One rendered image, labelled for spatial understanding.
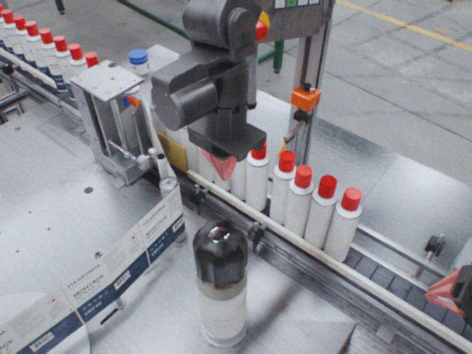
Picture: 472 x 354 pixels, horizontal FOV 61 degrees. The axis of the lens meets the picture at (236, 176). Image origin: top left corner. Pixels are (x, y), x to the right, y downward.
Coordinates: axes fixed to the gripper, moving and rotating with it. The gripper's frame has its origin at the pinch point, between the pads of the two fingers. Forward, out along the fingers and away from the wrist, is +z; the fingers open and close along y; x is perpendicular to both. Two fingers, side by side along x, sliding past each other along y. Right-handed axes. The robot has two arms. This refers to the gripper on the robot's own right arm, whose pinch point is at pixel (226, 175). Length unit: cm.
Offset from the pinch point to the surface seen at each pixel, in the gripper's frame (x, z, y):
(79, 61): 18, 14, -71
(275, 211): 18.1, 25.6, -0.8
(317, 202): 17.1, 14.5, 9.0
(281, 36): 24.8, -11.5, -8.3
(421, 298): 22, 30, 34
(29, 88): 13, 34, -103
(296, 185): 17.3, 13.3, 3.8
